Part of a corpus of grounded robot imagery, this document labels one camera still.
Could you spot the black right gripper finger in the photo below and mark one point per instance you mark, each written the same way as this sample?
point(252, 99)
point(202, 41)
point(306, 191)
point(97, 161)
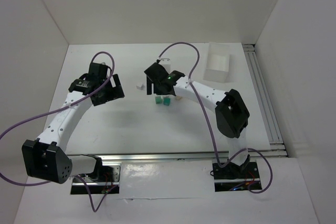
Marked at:
point(164, 92)
point(149, 86)

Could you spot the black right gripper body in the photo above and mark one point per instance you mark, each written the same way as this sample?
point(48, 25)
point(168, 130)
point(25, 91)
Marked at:
point(154, 77)

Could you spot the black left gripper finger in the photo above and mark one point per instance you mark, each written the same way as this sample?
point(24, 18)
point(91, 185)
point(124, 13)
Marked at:
point(96, 100)
point(117, 90)

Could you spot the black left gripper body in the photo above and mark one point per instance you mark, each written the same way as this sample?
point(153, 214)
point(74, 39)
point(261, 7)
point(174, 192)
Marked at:
point(113, 91)

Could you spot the light green wood block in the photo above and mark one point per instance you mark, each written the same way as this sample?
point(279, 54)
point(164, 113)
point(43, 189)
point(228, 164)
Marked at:
point(158, 100)

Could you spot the dark green wood block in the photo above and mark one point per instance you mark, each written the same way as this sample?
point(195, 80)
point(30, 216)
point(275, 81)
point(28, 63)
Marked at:
point(166, 101)

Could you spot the white plastic bin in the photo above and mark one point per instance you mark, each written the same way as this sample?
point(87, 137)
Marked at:
point(217, 62)

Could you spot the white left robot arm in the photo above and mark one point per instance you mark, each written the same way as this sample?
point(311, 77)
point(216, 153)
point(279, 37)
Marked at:
point(45, 157)

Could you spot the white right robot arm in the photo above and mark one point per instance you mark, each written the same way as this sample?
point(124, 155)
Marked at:
point(228, 106)

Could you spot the white lettered wood block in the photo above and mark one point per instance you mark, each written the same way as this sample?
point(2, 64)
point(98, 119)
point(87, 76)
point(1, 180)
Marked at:
point(140, 86)

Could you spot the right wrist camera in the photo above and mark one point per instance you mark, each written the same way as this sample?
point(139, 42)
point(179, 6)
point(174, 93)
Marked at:
point(166, 63)

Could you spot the aluminium front rail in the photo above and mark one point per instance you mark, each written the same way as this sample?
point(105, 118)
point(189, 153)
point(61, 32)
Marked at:
point(183, 156)

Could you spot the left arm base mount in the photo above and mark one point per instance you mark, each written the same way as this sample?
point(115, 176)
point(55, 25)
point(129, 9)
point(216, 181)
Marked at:
point(107, 181)

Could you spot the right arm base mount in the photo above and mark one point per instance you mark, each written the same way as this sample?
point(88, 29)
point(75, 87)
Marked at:
point(227, 180)

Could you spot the aluminium side rail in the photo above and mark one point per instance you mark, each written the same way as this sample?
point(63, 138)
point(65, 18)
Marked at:
point(267, 111)

